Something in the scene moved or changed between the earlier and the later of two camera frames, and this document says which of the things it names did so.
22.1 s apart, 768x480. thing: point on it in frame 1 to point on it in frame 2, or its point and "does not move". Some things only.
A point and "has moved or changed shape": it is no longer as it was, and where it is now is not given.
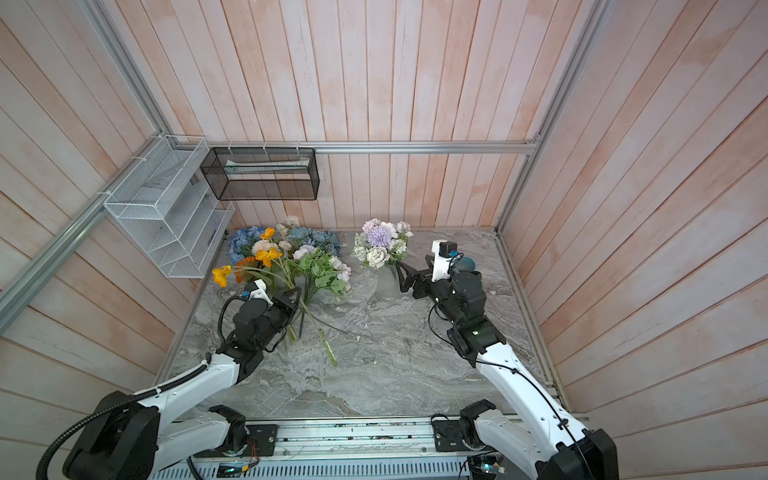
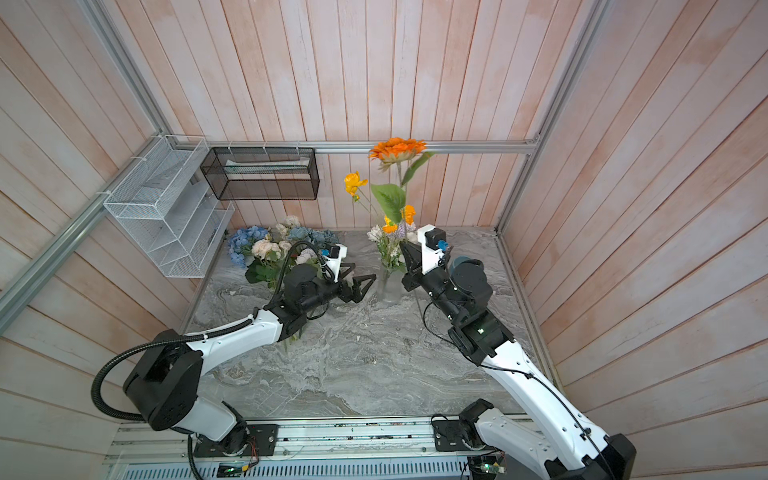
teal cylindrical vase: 465,264 does not move
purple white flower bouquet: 381,244 has moved or changed shape
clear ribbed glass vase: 388,283 does not move
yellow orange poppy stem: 267,255 to 353,183
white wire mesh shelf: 165,204 does not move
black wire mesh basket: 263,173 does not move
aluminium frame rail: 362,147 does not move
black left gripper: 289,305 to 356,294
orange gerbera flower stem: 249,261 to 407,155
